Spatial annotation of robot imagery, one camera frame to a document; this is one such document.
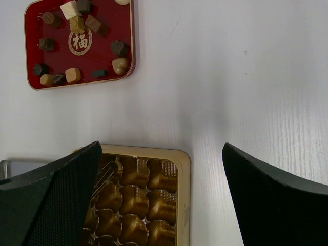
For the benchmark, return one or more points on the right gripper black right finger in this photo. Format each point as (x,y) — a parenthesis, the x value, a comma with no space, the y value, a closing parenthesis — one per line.
(273,206)

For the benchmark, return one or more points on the dark crumpled chocolate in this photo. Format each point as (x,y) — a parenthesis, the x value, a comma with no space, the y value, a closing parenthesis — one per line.
(59,79)

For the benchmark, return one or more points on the dark square chocolate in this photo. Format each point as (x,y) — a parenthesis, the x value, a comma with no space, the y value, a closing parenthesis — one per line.
(46,44)

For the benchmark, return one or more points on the red tray lid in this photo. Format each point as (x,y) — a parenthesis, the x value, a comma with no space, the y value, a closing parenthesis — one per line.
(88,51)

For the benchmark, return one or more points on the dark round chocolate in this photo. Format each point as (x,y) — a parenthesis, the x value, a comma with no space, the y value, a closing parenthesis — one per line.
(40,69)

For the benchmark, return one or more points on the dark cup chocolate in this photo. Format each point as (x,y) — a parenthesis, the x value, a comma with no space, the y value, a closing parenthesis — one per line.
(84,6)

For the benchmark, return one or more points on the white round chocolate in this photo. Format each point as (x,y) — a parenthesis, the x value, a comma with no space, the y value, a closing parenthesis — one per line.
(122,2)

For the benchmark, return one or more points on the brown bar chocolate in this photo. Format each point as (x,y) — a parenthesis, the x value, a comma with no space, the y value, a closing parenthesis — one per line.
(96,26)

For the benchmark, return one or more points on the small dark flat chocolate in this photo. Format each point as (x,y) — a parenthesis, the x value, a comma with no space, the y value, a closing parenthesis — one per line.
(100,73)

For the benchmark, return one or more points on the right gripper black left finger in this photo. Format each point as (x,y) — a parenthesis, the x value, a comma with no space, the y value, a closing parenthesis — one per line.
(48,205)

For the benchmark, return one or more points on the gold chocolate box tray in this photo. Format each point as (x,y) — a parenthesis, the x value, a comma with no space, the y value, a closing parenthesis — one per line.
(146,203)

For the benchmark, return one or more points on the tan square chocolate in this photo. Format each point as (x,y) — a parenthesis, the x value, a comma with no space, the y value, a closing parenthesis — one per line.
(72,75)

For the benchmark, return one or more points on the cream heart chocolate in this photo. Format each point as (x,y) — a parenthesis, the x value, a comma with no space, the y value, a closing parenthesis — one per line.
(120,65)

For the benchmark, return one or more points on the dark swirl chocolate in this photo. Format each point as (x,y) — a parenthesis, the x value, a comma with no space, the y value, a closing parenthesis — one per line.
(51,19)

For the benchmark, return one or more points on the tan cylinder chocolate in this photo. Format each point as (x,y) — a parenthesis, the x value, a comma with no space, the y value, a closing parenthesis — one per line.
(46,80)

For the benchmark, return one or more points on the white cube chocolate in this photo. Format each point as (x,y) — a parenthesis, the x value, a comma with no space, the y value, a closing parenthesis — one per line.
(69,9)

